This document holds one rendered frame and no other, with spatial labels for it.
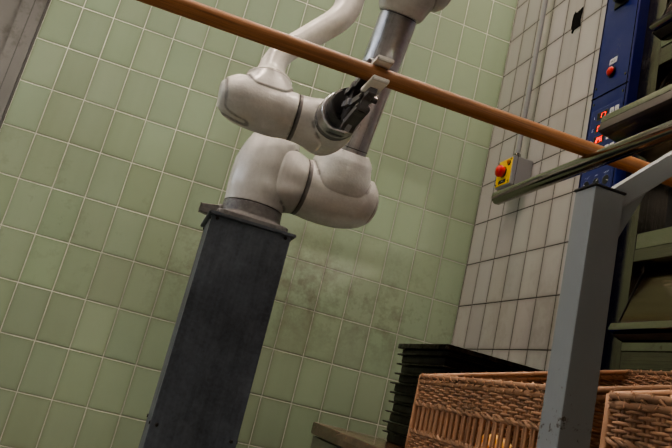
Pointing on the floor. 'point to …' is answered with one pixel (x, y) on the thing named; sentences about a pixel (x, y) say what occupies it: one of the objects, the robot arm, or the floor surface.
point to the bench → (327, 435)
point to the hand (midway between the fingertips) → (377, 75)
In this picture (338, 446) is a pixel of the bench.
